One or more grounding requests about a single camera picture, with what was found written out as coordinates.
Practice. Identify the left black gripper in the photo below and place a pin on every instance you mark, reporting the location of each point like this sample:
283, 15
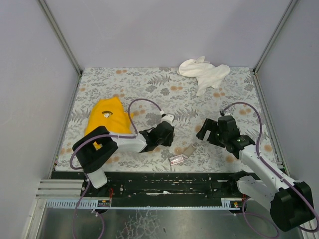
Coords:
165, 134

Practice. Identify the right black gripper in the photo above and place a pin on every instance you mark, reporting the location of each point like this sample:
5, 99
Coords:
210, 132

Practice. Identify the white red staple box sleeve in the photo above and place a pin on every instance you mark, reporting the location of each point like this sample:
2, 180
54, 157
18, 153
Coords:
176, 160

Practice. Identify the brown staple box tray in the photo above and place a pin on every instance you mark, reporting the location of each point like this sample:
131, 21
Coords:
189, 151

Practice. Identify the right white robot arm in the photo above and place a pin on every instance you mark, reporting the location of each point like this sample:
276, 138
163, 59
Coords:
289, 203

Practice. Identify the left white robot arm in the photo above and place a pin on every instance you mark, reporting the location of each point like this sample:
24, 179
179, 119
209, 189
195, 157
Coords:
93, 150

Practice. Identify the floral table mat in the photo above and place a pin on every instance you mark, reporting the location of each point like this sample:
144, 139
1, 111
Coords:
146, 91

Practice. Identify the white crumpled cloth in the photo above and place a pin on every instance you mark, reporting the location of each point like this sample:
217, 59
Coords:
206, 74

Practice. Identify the yellow folded cloth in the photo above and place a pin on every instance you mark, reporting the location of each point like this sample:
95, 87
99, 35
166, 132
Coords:
110, 114

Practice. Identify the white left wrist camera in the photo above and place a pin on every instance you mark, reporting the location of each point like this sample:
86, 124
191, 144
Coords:
169, 118

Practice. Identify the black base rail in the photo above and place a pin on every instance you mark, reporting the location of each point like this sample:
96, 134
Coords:
166, 190

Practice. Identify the white slotted cable duct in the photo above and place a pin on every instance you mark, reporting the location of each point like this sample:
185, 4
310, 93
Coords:
79, 204

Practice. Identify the right aluminium frame post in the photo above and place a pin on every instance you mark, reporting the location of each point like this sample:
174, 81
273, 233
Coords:
282, 22

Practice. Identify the aluminium frame post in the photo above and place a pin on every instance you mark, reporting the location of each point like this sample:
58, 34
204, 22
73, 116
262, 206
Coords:
59, 35
282, 22

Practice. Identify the left aluminium frame post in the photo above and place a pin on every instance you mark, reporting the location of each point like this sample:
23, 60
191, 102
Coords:
59, 35

